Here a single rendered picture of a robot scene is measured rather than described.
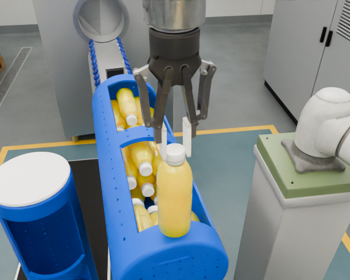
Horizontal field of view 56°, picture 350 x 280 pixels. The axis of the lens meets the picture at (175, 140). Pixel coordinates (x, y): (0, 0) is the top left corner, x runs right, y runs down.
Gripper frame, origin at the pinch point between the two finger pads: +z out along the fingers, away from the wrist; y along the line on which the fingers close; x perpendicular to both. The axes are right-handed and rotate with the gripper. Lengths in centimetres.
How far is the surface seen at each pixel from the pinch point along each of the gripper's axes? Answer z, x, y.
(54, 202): 47, -41, 31
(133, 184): 36.1, -30.4, 5.3
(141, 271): 31.8, 3.1, 8.7
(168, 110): 76, -139, -33
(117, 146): 26.0, -37.2, 8.4
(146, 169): 30.7, -29.8, 1.1
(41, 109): 140, -286, 70
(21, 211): 46, -38, 42
